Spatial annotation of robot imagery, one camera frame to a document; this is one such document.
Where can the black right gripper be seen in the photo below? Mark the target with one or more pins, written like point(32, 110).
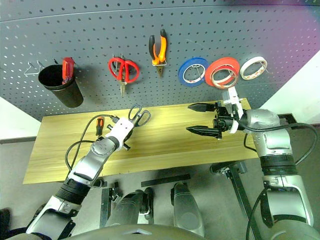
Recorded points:
point(223, 120)

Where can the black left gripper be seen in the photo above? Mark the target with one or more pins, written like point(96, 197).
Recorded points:
point(129, 135)

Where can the thin red tape roll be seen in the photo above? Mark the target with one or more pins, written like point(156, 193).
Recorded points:
point(228, 83)

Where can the orange black needle-nose pliers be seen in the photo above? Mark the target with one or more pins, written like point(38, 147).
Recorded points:
point(157, 60)

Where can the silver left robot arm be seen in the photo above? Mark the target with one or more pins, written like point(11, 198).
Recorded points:
point(92, 160)

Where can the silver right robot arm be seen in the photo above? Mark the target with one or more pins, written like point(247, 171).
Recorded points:
point(275, 140)

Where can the orange black screwdriver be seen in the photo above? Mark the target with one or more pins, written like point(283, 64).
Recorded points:
point(100, 123)

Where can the blue tape roll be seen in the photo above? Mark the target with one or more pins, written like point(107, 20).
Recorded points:
point(182, 71)

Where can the wide red tape roll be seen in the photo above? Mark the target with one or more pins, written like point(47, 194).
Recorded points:
point(212, 65)

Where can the black flat crossbar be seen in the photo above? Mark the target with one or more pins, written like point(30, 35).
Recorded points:
point(165, 180)

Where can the metal pliers holder hook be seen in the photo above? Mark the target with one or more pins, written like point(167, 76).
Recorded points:
point(160, 64)

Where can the black plastic cup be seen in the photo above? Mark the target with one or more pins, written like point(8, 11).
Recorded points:
point(67, 95)

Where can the dark grey rounded shell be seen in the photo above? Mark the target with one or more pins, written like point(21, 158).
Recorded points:
point(186, 207)
point(127, 210)

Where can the black table leg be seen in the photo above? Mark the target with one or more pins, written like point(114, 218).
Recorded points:
point(237, 190)
point(105, 207)

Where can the white tape roll red print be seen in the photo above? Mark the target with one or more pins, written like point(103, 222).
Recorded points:
point(252, 60)

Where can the metal double prong hook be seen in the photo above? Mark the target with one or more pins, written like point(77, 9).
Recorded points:
point(114, 58)

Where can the red utility knife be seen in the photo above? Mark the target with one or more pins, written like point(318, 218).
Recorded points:
point(67, 67)

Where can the grey perforated pegboard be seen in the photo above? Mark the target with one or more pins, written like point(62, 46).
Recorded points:
point(175, 25)

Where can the grey rounded robot torso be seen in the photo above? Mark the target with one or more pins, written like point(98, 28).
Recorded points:
point(137, 233)

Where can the black rounded object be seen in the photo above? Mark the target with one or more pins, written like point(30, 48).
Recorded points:
point(5, 222)

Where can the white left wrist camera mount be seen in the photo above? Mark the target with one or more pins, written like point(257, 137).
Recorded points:
point(120, 127)

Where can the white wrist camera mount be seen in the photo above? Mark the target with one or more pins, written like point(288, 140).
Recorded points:
point(231, 96)
point(120, 127)

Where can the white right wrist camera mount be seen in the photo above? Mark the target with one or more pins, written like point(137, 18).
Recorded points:
point(231, 96)

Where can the black table frame bar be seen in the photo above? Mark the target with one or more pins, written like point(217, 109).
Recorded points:
point(285, 117)

